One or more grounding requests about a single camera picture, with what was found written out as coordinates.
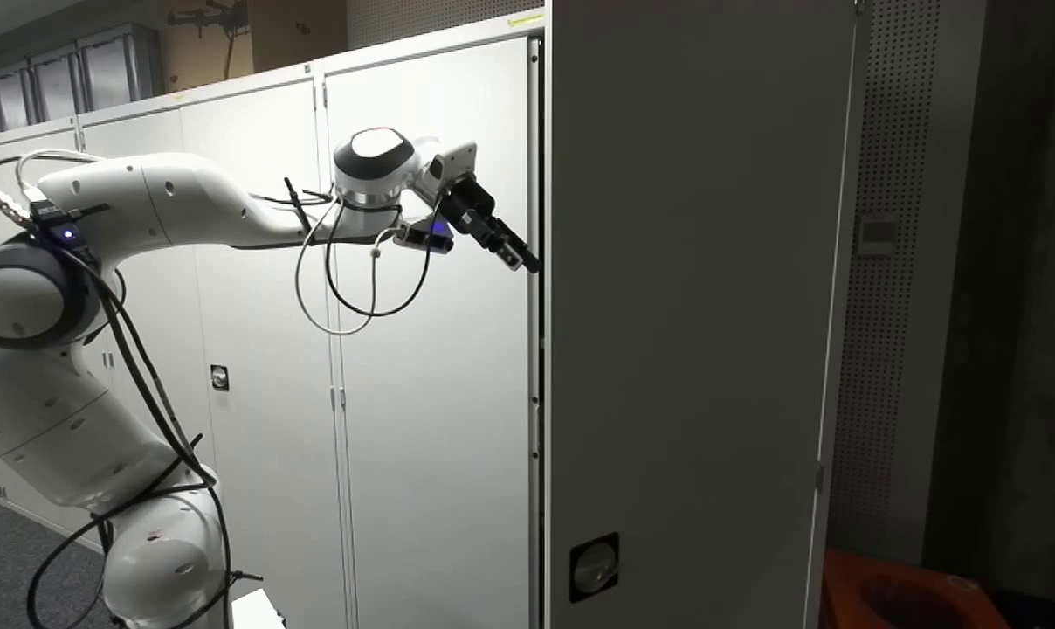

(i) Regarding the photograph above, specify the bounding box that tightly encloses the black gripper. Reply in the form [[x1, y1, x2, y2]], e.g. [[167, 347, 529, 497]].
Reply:
[[435, 171, 547, 275]]

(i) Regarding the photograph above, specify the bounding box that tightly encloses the grey cabinet door perforated inside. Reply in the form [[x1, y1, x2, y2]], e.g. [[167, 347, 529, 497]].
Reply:
[[543, 0, 863, 629]]

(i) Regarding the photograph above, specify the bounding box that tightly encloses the plain grey cabinet door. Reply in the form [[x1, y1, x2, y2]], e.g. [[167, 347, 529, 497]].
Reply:
[[318, 32, 549, 629]]

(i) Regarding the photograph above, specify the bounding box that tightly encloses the grey end cabinet door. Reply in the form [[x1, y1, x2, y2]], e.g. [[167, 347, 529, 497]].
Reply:
[[0, 122, 90, 537]]

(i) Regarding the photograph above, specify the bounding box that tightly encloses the perforated grey panel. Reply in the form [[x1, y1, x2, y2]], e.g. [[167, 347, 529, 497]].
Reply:
[[829, 0, 989, 566]]

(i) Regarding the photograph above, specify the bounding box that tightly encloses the dark window row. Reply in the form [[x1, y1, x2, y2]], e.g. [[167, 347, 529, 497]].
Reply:
[[0, 23, 165, 143]]

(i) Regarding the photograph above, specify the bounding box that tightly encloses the orange bin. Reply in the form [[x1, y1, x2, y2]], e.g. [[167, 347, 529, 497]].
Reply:
[[821, 549, 1017, 629]]

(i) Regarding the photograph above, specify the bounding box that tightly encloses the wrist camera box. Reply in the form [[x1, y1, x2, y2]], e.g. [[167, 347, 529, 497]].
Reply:
[[393, 212, 458, 256]]

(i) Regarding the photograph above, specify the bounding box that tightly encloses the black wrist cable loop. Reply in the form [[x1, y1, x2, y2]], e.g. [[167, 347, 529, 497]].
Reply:
[[323, 198, 441, 325]]

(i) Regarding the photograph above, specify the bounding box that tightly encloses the white wrist cable loop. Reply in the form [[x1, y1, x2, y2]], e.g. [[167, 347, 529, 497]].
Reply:
[[289, 198, 387, 341]]

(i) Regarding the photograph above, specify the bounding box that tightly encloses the black door lock handle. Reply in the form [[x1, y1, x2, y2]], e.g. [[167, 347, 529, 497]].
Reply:
[[567, 532, 622, 603]]

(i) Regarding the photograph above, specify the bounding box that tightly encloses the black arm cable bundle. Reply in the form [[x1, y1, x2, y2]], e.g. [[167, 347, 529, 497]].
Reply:
[[0, 145, 243, 629]]

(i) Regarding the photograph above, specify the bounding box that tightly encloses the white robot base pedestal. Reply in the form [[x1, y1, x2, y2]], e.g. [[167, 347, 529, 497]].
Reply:
[[231, 586, 289, 629]]

